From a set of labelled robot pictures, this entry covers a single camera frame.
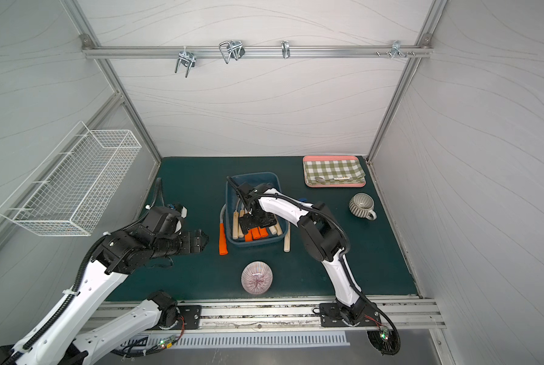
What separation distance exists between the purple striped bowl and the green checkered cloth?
0.48 metres

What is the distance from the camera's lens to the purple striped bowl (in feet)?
2.57

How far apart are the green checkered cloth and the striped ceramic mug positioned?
13cm

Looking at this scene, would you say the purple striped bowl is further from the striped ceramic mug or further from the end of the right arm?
the striped ceramic mug

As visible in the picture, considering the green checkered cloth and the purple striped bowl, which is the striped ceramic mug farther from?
the purple striped bowl

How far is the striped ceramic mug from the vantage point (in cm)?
95

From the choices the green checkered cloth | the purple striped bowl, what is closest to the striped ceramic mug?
the green checkered cloth

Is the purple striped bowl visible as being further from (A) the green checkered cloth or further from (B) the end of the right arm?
(A) the green checkered cloth

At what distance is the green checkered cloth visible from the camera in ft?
3.72

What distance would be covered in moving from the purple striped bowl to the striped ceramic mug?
444 millimetres
